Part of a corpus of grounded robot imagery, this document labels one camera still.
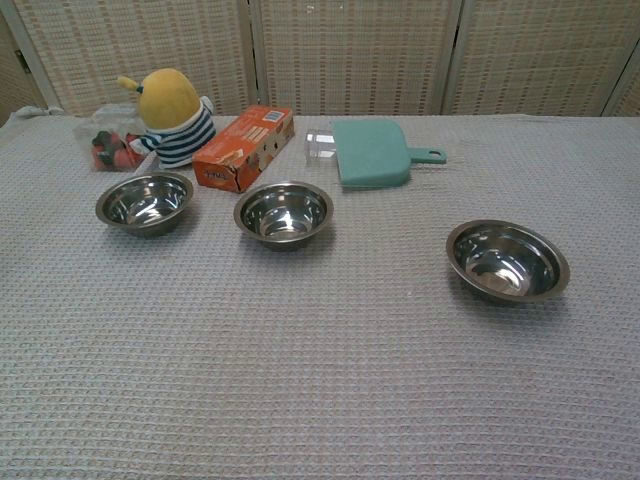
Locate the green plastic dustpan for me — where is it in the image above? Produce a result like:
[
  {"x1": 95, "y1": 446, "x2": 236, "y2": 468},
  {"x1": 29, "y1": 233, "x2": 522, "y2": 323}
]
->
[{"x1": 331, "y1": 119, "x2": 448, "y2": 192}]

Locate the beige woven screen panel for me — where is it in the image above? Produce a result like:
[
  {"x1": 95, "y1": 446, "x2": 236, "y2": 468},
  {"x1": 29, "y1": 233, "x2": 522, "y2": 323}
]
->
[
  {"x1": 9, "y1": 0, "x2": 253, "y2": 117},
  {"x1": 0, "y1": 9, "x2": 46, "y2": 129},
  {"x1": 248, "y1": 0, "x2": 464, "y2": 117},
  {"x1": 442, "y1": 0, "x2": 640, "y2": 117}
]

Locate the orange cardboard box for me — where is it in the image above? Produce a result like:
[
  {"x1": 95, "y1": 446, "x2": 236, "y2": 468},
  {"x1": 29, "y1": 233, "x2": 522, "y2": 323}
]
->
[{"x1": 191, "y1": 104, "x2": 296, "y2": 195}]

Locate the clear bag of red toys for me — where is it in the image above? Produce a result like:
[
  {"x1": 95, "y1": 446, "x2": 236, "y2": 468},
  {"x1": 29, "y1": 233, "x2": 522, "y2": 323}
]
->
[{"x1": 73, "y1": 104, "x2": 157, "y2": 174}]

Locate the grey waffle tablecloth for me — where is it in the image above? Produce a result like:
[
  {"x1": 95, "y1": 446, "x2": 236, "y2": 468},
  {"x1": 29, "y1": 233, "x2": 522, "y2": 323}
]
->
[{"x1": 0, "y1": 106, "x2": 640, "y2": 480}]

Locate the stainless steel bowl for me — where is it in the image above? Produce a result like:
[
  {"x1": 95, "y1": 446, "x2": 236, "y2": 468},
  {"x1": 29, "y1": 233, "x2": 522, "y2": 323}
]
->
[
  {"x1": 94, "y1": 171, "x2": 195, "y2": 239},
  {"x1": 233, "y1": 180, "x2": 335, "y2": 253},
  {"x1": 445, "y1": 218, "x2": 572, "y2": 304}
]

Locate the yellow plush toy striped shirt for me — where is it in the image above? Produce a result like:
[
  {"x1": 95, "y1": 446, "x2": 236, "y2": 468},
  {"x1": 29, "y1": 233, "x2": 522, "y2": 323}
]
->
[{"x1": 116, "y1": 67, "x2": 218, "y2": 171}]

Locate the clear plastic jar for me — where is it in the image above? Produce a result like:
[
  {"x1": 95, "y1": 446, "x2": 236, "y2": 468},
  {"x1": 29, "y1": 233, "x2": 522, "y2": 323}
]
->
[{"x1": 305, "y1": 128, "x2": 341, "y2": 168}]

